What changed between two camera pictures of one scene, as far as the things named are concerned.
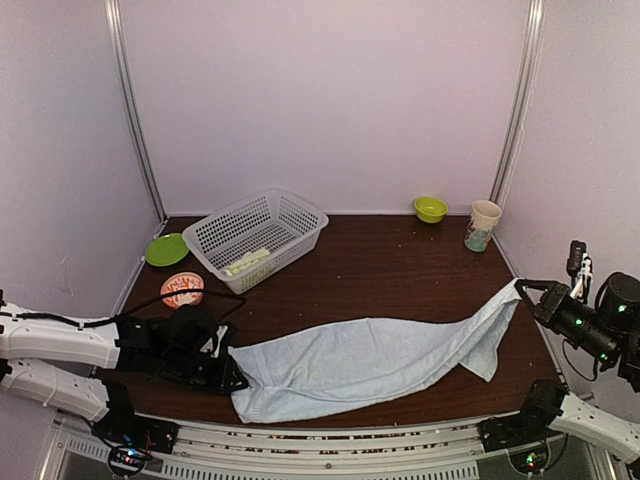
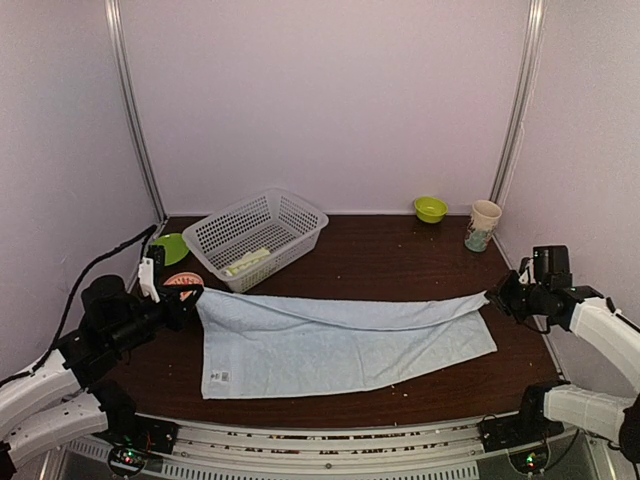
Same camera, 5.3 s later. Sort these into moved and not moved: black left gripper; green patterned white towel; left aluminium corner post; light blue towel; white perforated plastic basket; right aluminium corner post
Moved: black left gripper; light blue towel
Not moved: white perforated plastic basket; left aluminium corner post; right aluminium corner post; green patterned white towel
